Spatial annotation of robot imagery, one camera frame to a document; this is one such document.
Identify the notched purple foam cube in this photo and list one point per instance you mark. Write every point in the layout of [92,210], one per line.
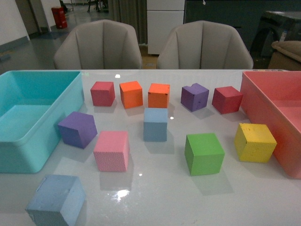
[194,97]

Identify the teal plastic bin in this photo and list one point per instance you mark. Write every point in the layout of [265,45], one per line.
[32,103]

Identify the far light blue foam cube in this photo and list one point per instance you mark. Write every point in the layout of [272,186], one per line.
[155,124]

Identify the black machine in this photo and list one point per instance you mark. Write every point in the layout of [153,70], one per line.
[275,26]

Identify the dark grey counter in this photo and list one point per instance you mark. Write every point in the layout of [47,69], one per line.
[241,14]

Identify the white drawer cabinet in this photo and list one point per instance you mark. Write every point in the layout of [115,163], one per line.
[162,17]

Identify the near light blue foam cube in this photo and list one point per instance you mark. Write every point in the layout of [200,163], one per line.
[57,201]

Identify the light blue foam cube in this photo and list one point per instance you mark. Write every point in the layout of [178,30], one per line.
[155,124]
[57,201]

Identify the beige chair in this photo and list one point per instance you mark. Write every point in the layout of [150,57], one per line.
[204,45]
[97,45]

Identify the cardboard box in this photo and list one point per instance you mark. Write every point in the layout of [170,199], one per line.
[286,55]

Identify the yellow foam cube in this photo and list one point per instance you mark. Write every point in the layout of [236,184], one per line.
[254,142]

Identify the pink-red foam cube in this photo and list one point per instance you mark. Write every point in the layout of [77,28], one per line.
[103,93]

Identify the right beige chair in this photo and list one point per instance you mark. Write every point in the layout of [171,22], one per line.
[204,45]

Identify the pink plastic bin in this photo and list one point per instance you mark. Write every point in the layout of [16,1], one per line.
[273,98]

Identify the pink foam cube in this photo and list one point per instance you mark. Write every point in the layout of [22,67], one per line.
[111,151]

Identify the dark red foam cube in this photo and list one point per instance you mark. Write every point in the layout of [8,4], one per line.
[226,99]

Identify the left beige chair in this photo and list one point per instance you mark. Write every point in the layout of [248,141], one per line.
[97,45]

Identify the chipped orange foam cube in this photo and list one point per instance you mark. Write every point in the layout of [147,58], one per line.
[158,95]

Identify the green foam cube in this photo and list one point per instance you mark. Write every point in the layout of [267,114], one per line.
[203,153]

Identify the red cabinet box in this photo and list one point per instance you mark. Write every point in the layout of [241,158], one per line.
[59,17]

